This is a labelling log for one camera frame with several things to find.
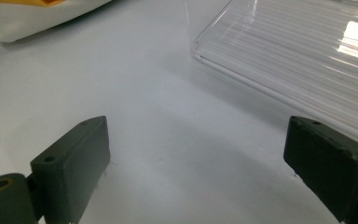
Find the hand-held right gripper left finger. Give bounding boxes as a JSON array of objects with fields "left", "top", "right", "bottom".
[{"left": 30, "top": 115, "right": 112, "bottom": 224}]

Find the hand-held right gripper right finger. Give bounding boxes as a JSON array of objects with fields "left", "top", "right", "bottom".
[{"left": 283, "top": 116, "right": 358, "bottom": 224}]

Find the clear ribbed plastic container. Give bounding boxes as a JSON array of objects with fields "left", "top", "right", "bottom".
[{"left": 189, "top": 0, "right": 358, "bottom": 151}]

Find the white cloth bag teal stitching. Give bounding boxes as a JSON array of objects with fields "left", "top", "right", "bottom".
[{"left": 0, "top": 0, "right": 113, "bottom": 44}]

